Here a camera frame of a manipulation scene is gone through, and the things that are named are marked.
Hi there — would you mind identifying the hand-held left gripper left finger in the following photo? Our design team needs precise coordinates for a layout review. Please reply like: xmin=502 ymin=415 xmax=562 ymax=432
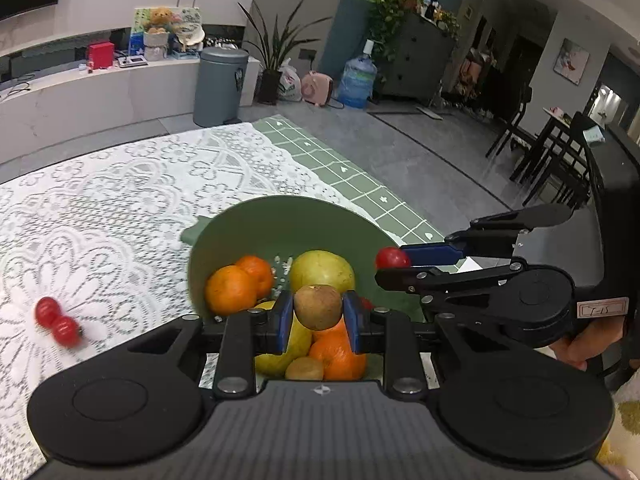
xmin=127 ymin=290 xmax=294 ymax=398

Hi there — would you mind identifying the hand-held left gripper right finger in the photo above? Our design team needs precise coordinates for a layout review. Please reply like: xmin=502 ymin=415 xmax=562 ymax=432
xmin=342 ymin=291 xmax=506 ymax=396

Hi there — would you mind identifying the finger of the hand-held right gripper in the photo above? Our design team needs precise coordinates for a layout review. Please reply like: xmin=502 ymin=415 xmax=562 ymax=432
xmin=375 ymin=265 xmax=522 ymax=307
xmin=400 ymin=203 xmax=574 ymax=267

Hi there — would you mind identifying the brown kiwi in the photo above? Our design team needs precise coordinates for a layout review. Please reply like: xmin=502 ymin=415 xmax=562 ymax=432
xmin=285 ymin=356 xmax=325 ymax=382
xmin=293 ymin=284 xmax=344 ymax=331

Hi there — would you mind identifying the large mandarin orange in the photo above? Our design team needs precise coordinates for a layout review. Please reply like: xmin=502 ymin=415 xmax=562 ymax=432
xmin=205 ymin=265 xmax=259 ymax=317

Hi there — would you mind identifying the green colander bowl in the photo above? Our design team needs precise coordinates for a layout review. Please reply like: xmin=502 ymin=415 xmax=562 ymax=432
xmin=181 ymin=196 xmax=426 ymax=387

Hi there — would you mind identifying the person's right hand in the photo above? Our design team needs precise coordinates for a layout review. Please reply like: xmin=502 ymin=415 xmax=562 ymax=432
xmin=552 ymin=317 xmax=626 ymax=372

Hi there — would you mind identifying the yellow-green pear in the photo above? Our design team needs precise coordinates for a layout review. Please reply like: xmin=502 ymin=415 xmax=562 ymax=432
xmin=290 ymin=250 xmax=357 ymax=295

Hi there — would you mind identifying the green grid table mat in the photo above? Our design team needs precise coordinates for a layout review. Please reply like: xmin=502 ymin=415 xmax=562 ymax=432
xmin=250 ymin=115 xmax=447 ymax=247

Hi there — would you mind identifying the white yellow patterned cloth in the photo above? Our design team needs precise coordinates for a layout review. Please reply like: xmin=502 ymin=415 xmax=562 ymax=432
xmin=597 ymin=375 xmax=640 ymax=480

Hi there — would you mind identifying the black dining chair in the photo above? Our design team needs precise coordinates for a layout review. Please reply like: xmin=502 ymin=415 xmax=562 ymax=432
xmin=485 ymin=85 xmax=534 ymax=161
xmin=550 ymin=111 xmax=607 ymax=209

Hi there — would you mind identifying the black dining table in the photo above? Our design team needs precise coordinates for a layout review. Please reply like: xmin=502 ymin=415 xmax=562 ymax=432
xmin=510 ymin=107 xmax=592 ymax=196

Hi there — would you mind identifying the blue water jug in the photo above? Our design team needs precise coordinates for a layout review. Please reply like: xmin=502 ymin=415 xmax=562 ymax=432
xmin=339 ymin=39 xmax=379 ymax=110

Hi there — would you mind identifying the dark green cabinet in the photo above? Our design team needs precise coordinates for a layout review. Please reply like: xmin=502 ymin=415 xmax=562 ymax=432
xmin=372 ymin=12 xmax=456 ymax=104

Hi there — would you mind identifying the pink fan heater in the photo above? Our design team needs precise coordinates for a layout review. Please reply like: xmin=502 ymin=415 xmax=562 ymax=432
xmin=301 ymin=71 xmax=335 ymax=108

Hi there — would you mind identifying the white lace tablecloth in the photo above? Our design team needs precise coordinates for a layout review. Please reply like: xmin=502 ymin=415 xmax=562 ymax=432
xmin=0 ymin=122 xmax=362 ymax=467

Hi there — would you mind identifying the white plastic bag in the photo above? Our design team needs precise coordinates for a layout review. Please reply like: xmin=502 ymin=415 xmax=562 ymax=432
xmin=277 ymin=57 xmax=304 ymax=104

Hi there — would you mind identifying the grey pedal trash can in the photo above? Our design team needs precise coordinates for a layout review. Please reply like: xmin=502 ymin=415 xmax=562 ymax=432
xmin=192 ymin=46 xmax=250 ymax=129

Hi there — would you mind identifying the long-leaf potted plant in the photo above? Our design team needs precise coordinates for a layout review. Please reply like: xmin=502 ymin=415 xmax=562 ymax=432
xmin=237 ymin=0 xmax=334 ymax=106

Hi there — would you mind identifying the leafy green plant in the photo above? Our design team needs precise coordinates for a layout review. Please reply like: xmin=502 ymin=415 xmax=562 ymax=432
xmin=357 ymin=0 xmax=461 ymax=61

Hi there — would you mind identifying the white marble bench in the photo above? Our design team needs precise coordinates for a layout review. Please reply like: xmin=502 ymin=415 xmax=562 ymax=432
xmin=0 ymin=52 xmax=264 ymax=166

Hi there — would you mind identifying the white cap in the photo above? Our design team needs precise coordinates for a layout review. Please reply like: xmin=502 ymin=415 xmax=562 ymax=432
xmin=172 ymin=25 xmax=206 ymax=49

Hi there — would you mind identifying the red box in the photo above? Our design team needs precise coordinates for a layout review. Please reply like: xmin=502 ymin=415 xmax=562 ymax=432
xmin=87 ymin=41 xmax=116 ymax=69

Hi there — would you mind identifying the yellow plush bear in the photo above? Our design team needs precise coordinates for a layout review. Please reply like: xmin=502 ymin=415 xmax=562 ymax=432
xmin=145 ymin=6 xmax=174 ymax=36

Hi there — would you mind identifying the framed wall picture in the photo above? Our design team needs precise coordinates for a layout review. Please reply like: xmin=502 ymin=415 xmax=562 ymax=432
xmin=554 ymin=37 xmax=591 ymax=86

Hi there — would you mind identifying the black cable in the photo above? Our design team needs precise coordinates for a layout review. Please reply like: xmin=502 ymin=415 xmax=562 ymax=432
xmin=0 ymin=80 xmax=34 ymax=99

